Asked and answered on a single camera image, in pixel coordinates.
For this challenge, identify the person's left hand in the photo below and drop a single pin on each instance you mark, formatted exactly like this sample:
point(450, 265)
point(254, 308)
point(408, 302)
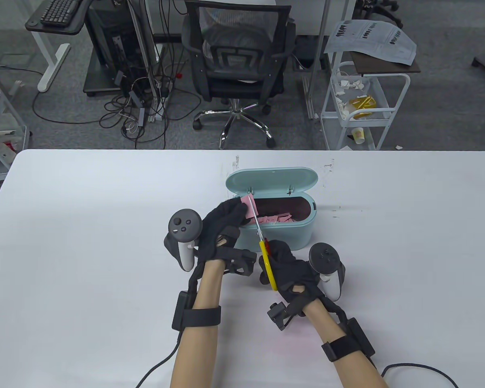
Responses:
point(216, 232)

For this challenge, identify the person's right hand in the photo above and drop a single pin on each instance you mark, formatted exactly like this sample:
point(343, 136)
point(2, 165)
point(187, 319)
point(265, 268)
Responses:
point(293, 275)

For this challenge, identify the person's right fingers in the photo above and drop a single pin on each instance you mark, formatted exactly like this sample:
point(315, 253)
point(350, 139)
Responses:
point(278, 254)

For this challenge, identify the person's left fingers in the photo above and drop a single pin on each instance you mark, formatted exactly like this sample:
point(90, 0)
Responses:
point(232, 211)

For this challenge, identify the yellow and red scissors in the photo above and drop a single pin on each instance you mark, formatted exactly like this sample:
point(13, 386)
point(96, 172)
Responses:
point(269, 266)

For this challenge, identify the pink paper strip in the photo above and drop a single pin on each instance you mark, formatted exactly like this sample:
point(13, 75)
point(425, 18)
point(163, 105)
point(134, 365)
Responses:
point(248, 204)

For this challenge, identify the person's right forearm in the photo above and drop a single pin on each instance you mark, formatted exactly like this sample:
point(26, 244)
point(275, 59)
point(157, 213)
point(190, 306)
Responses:
point(347, 363)

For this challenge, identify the person's left forearm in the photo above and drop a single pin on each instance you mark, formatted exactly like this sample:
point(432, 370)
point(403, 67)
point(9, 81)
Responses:
point(204, 347)

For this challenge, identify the teal lidded storage box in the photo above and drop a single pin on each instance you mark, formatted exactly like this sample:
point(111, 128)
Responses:
point(283, 234)

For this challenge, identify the pile of pink paper scraps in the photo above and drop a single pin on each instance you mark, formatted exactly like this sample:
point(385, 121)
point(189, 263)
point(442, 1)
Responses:
point(277, 219)

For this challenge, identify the black and white tracking controller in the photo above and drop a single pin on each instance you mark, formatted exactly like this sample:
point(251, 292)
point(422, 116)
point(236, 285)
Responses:
point(327, 264)
point(184, 230)

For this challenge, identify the paper cup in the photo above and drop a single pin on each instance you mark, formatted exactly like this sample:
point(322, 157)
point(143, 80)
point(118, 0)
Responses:
point(358, 135)

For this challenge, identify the black mesh office chair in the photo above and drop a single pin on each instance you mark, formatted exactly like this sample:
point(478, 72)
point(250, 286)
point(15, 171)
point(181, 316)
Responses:
point(236, 56)

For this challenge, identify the pile of white paper scraps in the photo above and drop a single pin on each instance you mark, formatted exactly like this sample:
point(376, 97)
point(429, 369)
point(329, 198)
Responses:
point(345, 91)

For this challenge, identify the yellow packet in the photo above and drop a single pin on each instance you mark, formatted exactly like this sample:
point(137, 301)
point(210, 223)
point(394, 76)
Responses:
point(363, 106)

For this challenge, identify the black computer tower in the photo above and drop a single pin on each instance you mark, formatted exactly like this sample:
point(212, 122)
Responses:
point(113, 40)

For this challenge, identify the brown cart top board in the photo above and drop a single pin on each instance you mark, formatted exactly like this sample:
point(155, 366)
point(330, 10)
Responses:
point(388, 66)

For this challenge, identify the printed paper sheets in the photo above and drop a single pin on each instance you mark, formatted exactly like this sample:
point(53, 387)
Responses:
point(372, 38)

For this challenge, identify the dark desk with white leg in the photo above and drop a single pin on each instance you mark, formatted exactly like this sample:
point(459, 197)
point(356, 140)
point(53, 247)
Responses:
point(50, 60)

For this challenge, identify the black chair base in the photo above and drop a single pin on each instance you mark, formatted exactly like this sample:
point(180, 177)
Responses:
point(382, 10)

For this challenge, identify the black keyboard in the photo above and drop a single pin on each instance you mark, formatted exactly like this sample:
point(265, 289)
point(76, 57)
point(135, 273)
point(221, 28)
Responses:
point(60, 11)

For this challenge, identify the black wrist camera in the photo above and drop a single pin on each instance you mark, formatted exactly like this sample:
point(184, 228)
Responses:
point(280, 316)
point(240, 262)

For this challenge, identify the silver metal frame post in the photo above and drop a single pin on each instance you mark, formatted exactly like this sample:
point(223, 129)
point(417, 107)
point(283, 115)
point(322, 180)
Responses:
point(319, 60)
point(145, 60)

